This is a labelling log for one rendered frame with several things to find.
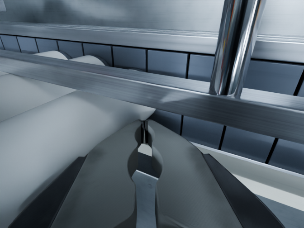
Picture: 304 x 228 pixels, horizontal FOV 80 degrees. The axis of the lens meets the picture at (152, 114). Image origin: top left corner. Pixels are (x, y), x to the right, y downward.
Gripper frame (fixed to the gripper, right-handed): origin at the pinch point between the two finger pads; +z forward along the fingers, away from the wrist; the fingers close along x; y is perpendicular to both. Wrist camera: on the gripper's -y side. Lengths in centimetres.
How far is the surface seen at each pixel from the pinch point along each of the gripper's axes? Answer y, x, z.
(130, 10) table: -6.8, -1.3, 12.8
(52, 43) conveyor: -3.4, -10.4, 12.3
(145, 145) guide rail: 3.7, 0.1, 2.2
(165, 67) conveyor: -2.5, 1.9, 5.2
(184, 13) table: -6.6, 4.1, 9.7
